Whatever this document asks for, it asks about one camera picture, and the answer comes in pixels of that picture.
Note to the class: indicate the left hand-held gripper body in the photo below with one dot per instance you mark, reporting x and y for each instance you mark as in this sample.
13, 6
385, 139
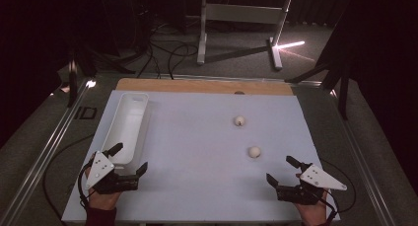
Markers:
100, 169

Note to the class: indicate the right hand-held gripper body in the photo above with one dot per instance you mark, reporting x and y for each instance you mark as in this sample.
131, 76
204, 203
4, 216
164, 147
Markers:
320, 179

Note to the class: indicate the white plastic bin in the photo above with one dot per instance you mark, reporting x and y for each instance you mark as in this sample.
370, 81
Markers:
126, 127

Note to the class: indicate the plain white ball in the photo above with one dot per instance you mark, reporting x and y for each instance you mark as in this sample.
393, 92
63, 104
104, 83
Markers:
254, 152

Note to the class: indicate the white ball with dark mark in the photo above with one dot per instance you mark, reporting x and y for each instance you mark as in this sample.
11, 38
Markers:
239, 121

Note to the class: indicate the person's left hand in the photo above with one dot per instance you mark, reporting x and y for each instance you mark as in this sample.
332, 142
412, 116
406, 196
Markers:
102, 201

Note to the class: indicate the person's right hand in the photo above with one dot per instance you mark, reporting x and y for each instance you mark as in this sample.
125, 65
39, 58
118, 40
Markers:
312, 214

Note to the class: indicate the white table cover sheet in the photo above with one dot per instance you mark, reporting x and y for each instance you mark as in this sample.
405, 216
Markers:
210, 180

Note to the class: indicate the black tripod stand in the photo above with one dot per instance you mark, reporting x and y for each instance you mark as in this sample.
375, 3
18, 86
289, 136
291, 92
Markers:
343, 97
72, 88

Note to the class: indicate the wooden board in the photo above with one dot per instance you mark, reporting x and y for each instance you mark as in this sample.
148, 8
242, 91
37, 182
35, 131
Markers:
197, 86

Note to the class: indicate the dark curtain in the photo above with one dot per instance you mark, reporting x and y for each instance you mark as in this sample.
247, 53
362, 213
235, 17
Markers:
387, 71
26, 55

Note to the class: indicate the aluminium frame rail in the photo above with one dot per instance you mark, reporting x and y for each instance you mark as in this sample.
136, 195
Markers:
364, 173
42, 160

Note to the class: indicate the white metal stand frame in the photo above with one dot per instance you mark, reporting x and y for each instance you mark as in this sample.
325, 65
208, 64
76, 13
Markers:
243, 14

